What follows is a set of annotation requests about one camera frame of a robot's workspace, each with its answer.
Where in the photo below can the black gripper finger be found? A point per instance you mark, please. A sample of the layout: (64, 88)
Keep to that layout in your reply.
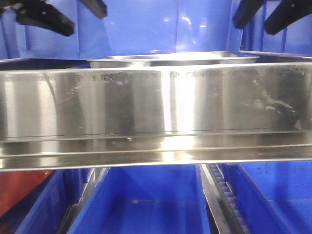
(286, 13)
(247, 9)
(40, 14)
(97, 7)

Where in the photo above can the silver metal tray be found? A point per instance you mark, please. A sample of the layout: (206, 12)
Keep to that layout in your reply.
(173, 59)

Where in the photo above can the upper right blue bin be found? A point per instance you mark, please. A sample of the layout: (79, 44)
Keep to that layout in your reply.
(295, 39)

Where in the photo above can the blue bin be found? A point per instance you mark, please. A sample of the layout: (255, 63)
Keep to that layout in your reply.
(295, 39)
(165, 199)
(8, 36)
(136, 27)
(49, 208)
(272, 197)

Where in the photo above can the upper left blue bin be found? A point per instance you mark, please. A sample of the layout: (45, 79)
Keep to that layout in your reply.
(8, 36)

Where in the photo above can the upper centre blue bin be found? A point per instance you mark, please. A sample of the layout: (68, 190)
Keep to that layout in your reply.
(136, 27)

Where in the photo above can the red object lower left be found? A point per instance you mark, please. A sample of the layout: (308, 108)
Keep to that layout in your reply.
(14, 186)

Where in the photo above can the roller conveyor track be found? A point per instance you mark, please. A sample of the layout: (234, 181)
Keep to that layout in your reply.
(223, 213)

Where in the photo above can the lower right blue bin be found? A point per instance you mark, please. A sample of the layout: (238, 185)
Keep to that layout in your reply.
(272, 197)

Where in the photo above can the lower left blue bin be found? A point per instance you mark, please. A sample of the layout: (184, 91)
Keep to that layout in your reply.
(49, 208)

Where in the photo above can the lower centre blue bin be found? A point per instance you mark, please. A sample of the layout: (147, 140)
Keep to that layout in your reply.
(165, 199)

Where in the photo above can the stainless steel front rail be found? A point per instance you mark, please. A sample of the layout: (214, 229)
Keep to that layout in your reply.
(85, 118)

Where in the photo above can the metal divider rail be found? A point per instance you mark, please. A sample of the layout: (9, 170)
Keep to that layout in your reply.
(80, 184)

